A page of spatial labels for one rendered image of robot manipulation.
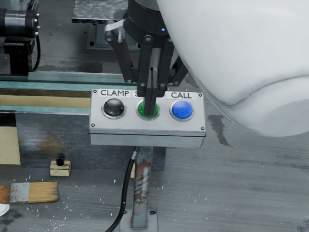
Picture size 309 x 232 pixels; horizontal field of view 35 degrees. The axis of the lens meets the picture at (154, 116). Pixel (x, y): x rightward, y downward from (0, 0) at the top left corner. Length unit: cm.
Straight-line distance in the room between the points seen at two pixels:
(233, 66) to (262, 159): 82
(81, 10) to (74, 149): 53
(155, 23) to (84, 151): 52
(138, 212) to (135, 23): 42
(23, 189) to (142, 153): 29
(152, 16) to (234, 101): 24
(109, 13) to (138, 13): 87
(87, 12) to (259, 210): 73
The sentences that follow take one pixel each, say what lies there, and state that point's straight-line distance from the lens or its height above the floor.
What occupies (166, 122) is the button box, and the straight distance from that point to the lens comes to 72.
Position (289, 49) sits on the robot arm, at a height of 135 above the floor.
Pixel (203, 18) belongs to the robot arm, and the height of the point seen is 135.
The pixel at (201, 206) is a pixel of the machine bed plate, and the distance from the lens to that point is 96.
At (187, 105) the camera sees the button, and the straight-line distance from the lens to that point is 73.
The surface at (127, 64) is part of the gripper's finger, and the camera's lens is 62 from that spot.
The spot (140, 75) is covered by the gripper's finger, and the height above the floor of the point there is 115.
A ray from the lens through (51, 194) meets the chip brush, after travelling 97.
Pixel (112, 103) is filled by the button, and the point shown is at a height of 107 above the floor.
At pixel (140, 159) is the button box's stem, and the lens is 79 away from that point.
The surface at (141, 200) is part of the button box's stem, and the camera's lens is 85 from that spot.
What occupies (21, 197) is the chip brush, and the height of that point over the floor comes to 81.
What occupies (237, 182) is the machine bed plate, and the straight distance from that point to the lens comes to 103.
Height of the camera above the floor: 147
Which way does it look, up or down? 35 degrees down
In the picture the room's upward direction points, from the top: 5 degrees clockwise
